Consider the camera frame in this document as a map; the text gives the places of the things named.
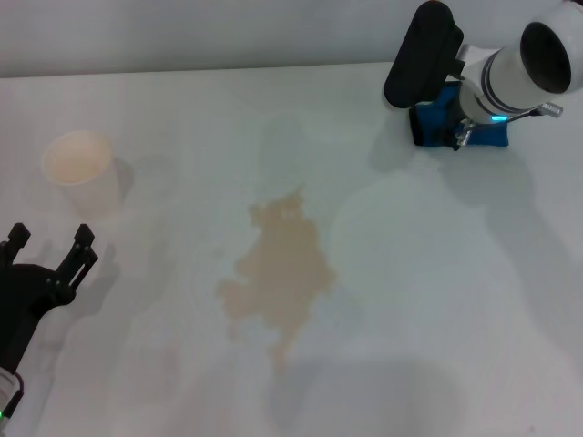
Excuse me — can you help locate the blue rag with black trim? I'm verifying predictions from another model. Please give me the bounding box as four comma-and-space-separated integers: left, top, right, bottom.
408, 81, 510, 150

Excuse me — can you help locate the white paper cup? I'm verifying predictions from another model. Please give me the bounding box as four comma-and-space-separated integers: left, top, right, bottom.
41, 130, 122, 216

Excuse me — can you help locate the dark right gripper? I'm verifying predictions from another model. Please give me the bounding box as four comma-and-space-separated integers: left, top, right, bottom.
444, 93, 464, 151

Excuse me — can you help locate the thin cable with metal connector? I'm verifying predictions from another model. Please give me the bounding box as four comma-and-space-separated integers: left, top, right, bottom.
455, 103, 565, 151

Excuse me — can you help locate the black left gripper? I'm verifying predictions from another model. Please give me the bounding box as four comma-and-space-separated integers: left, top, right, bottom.
0, 222, 99, 372

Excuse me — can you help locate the brown water stain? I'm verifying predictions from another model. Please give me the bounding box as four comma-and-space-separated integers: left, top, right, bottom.
215, 183, 339, 375

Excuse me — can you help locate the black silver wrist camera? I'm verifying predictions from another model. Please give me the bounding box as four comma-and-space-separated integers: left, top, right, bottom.
384, 0, 466, 109

